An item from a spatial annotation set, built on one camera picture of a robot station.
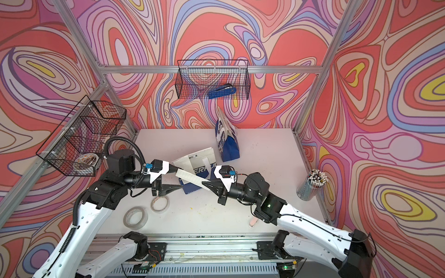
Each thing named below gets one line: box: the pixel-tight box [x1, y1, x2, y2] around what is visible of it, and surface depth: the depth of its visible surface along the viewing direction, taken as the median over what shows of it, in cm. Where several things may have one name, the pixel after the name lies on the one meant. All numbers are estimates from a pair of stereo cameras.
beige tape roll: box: [150, 195, 171, 214], surface depth 88 cm
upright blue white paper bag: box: [214, 106, 241, 163], surface depth 101 cm
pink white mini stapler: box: [249, 216, 259, 228], surface depth 80 cm
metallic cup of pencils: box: [296, 168, 329, 201], surface depth 79 cm
